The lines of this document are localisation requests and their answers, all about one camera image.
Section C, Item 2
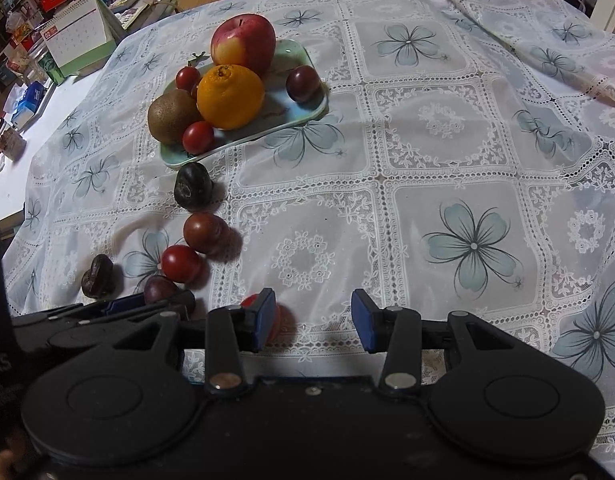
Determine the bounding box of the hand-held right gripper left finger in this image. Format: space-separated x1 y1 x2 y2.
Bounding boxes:
112 287 279 394

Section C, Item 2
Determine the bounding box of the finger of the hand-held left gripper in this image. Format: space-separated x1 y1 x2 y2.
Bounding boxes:
46 295 149 320
82 290 197 334

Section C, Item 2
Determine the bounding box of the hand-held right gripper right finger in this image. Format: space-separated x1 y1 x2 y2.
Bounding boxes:
351 288 529 394

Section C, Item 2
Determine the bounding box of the dark purple cherry tomato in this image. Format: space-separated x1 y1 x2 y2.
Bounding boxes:
286 65 322 103
143 276 180 305

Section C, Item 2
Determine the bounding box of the dark brown chestnut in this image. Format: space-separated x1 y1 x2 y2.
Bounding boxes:
81 254 122 299

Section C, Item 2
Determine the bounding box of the brown cherry tomato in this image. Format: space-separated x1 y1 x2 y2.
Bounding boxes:
182 212 231 255

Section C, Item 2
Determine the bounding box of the black water caltrop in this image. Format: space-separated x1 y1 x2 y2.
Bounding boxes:
174 162 214 212

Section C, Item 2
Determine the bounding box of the small red cherry tomato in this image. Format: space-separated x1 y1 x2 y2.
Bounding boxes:
182 121 216 156
175 66 202 93

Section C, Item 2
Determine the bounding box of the brown kiwi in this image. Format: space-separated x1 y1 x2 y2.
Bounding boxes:
147 89 204 146

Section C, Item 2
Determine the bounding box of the white floral lace tablecloth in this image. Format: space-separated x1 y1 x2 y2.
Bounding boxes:
1 0 615 480

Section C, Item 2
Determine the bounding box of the pale green rectangular plate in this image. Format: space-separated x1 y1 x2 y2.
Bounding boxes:
160 39 330 170

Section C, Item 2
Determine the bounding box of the orange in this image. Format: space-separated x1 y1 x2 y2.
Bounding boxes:
196 64 266 131

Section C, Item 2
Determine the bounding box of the blue tissue box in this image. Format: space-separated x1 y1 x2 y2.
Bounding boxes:
10 81 53 129

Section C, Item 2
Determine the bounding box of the green drink can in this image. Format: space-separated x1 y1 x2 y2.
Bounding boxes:
37 55 68 86

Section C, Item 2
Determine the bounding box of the red apple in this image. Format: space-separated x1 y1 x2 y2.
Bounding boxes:
210 13 278 79

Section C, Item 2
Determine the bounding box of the desk calendar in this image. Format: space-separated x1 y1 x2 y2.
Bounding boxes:
40 0 126 79

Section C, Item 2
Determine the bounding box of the stack of books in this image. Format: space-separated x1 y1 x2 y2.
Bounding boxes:
110 0 156 29

